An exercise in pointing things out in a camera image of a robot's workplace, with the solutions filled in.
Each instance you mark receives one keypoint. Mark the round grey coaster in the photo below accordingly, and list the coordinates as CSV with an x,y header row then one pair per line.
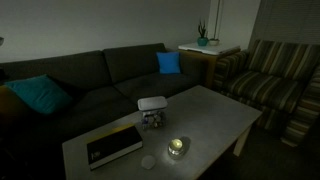
x,y
148,162

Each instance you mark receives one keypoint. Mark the striped armchair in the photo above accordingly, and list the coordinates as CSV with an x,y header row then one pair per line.
x,y
273,83

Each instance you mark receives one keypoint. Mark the blue cushion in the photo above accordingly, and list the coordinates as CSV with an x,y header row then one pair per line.
x,y
168,62

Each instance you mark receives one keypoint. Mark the window blinds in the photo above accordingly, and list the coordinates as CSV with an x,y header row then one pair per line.
x,y
290,20

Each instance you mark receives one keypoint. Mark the wooden side table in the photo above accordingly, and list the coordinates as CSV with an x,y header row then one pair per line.
x,y
208,65

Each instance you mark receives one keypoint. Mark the dark grey sofa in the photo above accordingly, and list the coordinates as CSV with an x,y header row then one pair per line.
x,y
100,83

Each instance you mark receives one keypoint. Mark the transparent container with contents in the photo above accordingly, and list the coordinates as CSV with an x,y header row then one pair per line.
x,y
153,120

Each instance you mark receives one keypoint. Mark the plant in teal pot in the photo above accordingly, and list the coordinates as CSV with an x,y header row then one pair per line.
x,y
202,40

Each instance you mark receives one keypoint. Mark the glass candle jar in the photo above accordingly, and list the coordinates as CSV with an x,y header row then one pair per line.
x,y
176,147

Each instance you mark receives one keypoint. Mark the small white pot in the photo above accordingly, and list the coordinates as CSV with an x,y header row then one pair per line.
x,y
213,42

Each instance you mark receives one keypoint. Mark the teal cushion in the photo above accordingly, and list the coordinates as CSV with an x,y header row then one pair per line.
x,y
40,94

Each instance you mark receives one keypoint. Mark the white table leg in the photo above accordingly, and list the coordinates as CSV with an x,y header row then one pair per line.
x,y
241,141

